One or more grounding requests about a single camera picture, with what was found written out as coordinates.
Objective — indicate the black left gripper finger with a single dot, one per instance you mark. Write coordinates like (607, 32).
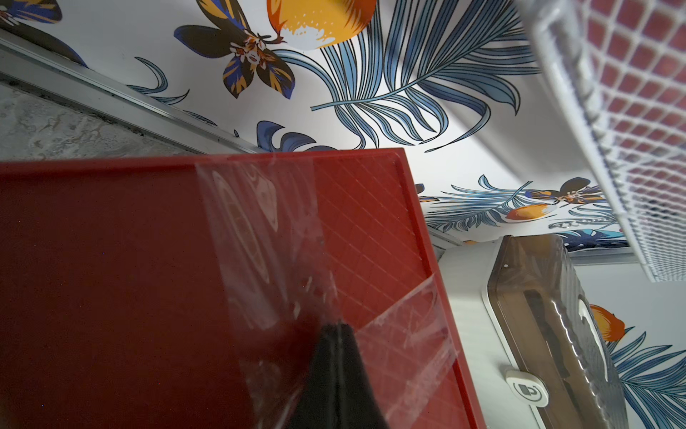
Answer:
(337, 392)

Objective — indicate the red drawer cabinet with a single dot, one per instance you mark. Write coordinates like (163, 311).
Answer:
(191, 292)

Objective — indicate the white storage box brown lid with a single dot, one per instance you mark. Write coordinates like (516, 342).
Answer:
(533, 348)

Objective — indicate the pink triangle item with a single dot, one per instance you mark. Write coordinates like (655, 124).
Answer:
(638, 52)

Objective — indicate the clear wall shelf tray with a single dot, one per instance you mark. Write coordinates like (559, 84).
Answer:
(649, 209)

